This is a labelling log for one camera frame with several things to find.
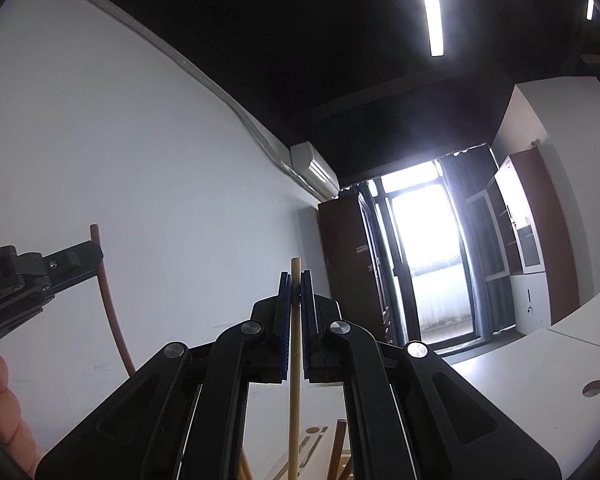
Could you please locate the curved reddish brown chopstick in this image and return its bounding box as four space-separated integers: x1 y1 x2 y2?
89 224 138 377

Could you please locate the light bamboo chopstick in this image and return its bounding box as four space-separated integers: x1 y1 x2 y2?
287 258 301 480

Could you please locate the person's left hand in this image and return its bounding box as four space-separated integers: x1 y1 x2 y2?
0 356 43 478

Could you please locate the cream plastic utensil holder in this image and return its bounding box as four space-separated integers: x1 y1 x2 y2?
246 418 354 479

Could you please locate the dark brown tall wardrobe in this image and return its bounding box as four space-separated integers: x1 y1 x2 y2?
318 191 398 344

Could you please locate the glass balcony door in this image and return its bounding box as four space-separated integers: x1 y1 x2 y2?
367 162 478 350

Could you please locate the brown and white cabinet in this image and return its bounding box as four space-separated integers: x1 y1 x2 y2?
486 148 580 335

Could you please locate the dark blue curtain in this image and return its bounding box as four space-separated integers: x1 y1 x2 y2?
439 144 515 338

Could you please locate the ceiling strip light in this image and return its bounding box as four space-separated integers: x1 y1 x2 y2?
424 0 444 58
585 0 595 21

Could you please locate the white wall air conditioner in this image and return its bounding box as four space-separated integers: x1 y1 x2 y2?
290 142 340 200

